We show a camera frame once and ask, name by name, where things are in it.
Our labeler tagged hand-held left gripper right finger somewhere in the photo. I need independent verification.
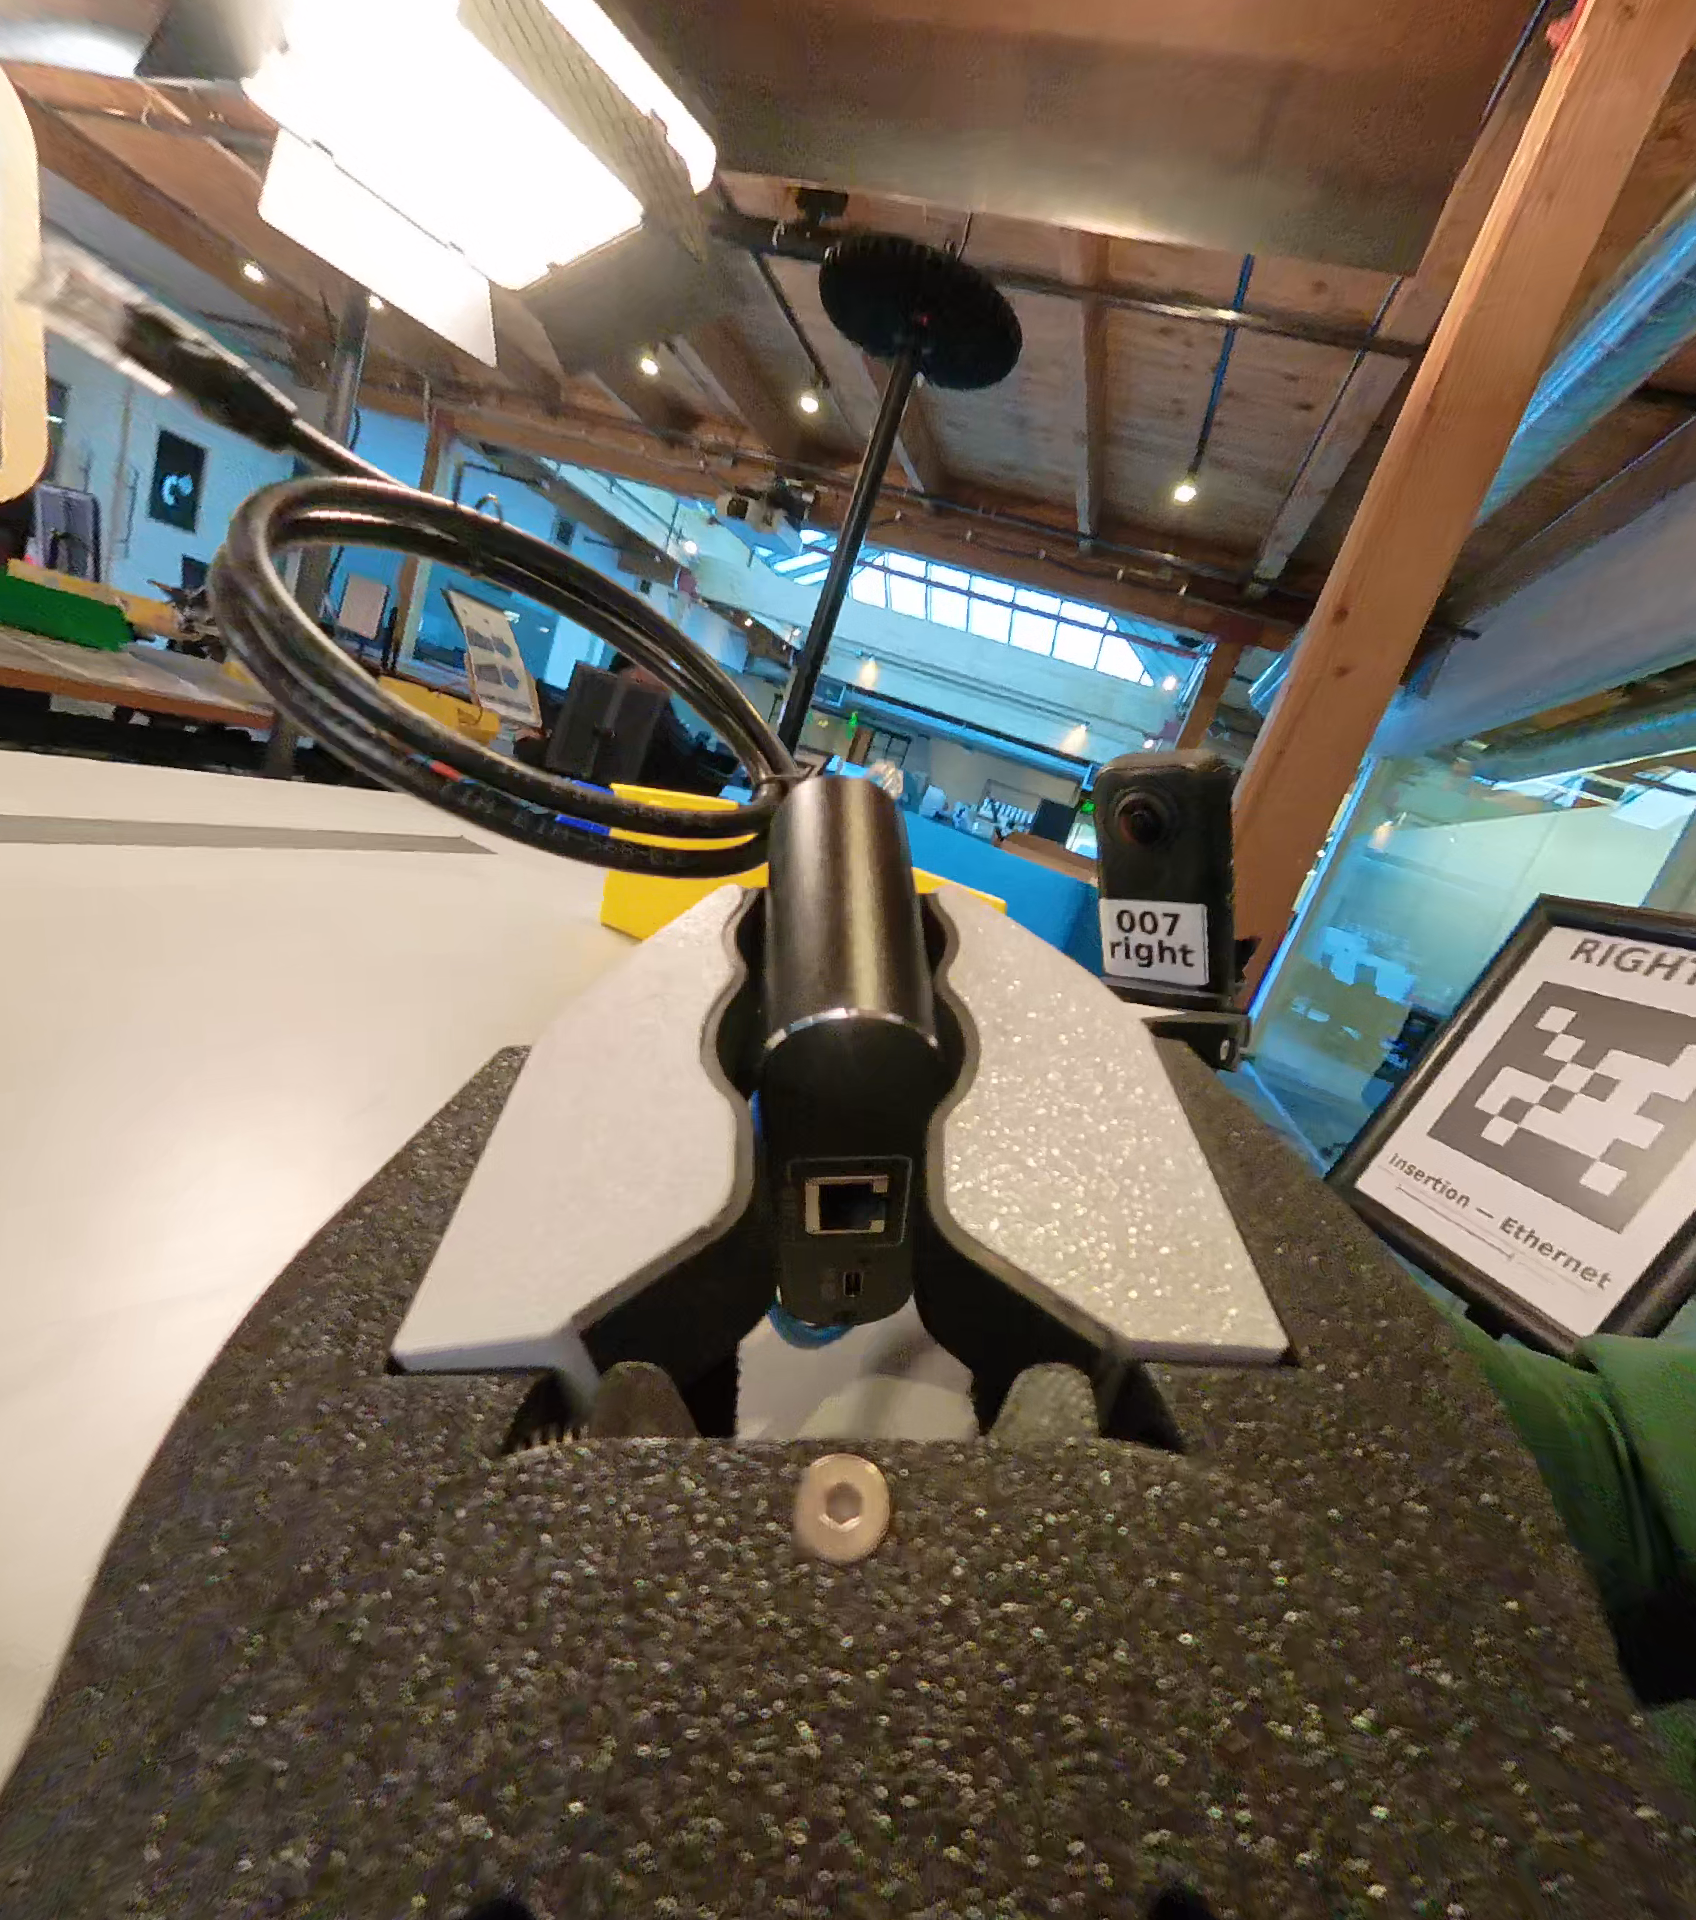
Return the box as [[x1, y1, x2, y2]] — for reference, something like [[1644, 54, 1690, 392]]
[[925, 892, 1296, 1376]]

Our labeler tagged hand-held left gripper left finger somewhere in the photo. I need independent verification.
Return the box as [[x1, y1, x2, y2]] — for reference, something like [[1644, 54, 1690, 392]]
[[390, 893, 774, 1376]]

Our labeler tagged yellow plastic bin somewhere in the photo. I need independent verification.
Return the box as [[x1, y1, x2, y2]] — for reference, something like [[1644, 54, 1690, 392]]
[[600, 864, 1016, 945]]

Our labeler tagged black ethernet adapter hub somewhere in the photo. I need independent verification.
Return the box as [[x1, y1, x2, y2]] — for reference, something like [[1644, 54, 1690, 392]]
[[759, 776, 949, 1335]]

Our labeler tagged black ethernet cable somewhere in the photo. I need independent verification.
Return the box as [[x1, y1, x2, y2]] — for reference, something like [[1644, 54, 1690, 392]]
[[25, 241, 827, 886]]

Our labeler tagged yellow box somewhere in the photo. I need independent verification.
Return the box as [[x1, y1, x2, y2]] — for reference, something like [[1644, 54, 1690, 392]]
[[383, 673, 504, 746]]

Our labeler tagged framed printed tag board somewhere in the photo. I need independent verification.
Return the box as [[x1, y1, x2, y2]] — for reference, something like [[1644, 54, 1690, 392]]
[[1329, 892, 1696, 1356]]

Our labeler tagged white sign board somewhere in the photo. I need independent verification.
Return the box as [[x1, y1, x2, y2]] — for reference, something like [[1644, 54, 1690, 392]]
[[444, 586, 548, 716]]

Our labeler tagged black disc lamp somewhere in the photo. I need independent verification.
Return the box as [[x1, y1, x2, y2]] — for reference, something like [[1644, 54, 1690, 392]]
[[768, 236, 1024, 767]]

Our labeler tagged wooden work table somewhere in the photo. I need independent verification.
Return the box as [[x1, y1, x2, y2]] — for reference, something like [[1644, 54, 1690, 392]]
[[0, 616, 279, 738]]

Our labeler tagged green box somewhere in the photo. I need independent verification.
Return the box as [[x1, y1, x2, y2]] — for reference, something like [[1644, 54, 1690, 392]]
[[0, 562, 145, 647]]

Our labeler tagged black metal pole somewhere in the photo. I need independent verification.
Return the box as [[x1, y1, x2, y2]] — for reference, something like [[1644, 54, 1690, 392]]
[[264, 300, 377, 782]]

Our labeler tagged bright ceiling light panel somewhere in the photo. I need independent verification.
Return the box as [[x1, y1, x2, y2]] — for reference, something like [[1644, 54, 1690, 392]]
[[142, 0, 724, 368]]

